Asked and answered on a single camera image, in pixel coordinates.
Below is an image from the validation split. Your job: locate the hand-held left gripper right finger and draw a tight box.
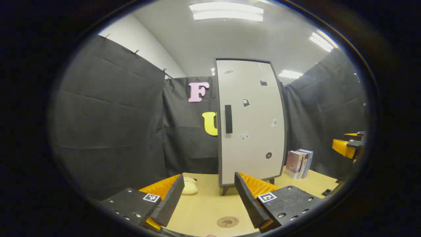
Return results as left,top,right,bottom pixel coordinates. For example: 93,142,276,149
234,172,324,233

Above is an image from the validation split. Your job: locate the large ceiling light panel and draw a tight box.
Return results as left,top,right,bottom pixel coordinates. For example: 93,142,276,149
189,3,264,22

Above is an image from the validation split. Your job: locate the black door handle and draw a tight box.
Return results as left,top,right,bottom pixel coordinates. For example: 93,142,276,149
225,105,233,134

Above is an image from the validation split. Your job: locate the white cabinet door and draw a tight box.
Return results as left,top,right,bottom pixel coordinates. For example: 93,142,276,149
216,60,286,185

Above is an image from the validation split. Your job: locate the pale blue book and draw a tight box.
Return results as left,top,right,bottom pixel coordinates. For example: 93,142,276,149
300,149,314,178

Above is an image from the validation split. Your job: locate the round brown coaster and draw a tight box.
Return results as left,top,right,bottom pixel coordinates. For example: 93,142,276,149
217,216,240,228

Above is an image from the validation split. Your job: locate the cream plush toy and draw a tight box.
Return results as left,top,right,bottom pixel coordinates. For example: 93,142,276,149
182,177,199,195

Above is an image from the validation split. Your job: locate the white spine book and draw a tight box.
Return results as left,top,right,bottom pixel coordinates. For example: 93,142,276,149
298,151,308,180

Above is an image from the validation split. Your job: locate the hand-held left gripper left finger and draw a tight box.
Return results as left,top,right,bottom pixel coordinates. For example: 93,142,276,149
99,174,185,232

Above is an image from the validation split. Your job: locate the black backdrop cloth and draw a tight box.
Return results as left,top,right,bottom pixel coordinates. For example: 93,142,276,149
49,35,367,201

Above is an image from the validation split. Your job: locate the grey cabinet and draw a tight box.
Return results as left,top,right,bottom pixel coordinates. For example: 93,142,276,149
214,58,288,196

